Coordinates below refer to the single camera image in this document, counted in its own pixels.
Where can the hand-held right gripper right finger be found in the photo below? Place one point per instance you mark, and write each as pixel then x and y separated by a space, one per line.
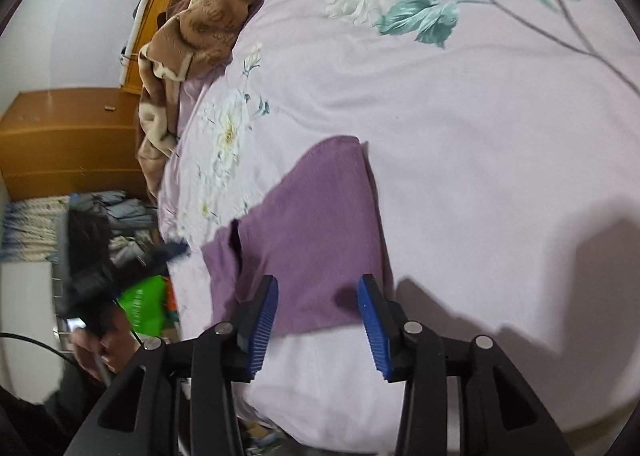
pixel 372 331

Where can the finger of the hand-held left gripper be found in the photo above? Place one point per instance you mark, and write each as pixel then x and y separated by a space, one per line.
pixel 172 251

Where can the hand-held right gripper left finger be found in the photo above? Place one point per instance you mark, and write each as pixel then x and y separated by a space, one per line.
pixel 262 326

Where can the purple knit garment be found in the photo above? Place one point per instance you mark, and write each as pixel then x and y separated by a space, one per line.
pixel 310 246

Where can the person's left forearm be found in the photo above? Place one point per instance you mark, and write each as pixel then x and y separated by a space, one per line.
pixel 50 411

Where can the pile of grey clothes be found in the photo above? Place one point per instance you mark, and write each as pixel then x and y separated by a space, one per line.
pixel 120 216

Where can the person's left hand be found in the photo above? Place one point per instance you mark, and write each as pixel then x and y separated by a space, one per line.
pixel 112 346

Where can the green shopping bag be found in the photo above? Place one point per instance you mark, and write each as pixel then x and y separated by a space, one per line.
pixel 145 306

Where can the striped white blue cloth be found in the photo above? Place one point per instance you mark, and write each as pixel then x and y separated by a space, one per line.
pixel 30 231

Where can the wooden wardrobe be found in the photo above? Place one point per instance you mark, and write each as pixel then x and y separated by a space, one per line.
pixel 70 136

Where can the pink floral bed sheet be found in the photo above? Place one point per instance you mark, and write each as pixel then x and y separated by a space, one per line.
pixel 450 136

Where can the brown patterned blanket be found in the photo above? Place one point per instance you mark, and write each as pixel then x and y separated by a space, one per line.
pixel 200 36

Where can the wooden headboard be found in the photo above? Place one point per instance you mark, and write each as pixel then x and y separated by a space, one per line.
pixel 160 1

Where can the white curved tube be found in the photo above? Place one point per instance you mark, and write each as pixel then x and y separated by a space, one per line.
pixel 145 1

